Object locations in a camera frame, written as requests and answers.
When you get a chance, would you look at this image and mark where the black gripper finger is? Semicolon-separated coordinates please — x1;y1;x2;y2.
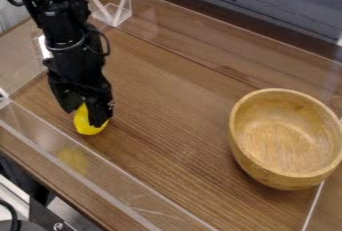
49;81;84;113
85;91;113;128

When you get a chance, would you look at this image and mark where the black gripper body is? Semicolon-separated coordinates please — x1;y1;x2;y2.
42;28;112;102

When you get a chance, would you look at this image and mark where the yellow lemon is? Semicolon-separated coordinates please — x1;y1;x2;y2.
73;104;108;136

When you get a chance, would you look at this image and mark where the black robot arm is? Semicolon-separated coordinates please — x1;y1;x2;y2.
6;0;113;127

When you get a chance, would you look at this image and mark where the brown wooden bowl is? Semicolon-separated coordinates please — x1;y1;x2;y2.
227;88;342;191

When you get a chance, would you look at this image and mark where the clear acrylic corner bracket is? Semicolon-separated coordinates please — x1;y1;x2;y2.
86;0;132;27

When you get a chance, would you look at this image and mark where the clear acrylic enclosure wall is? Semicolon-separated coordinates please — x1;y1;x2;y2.
0;0;342;231

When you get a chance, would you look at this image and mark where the black metal table frame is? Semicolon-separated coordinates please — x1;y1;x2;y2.
0;154;102;231

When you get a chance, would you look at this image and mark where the black cable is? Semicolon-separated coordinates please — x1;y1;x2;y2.
0;198;22;231

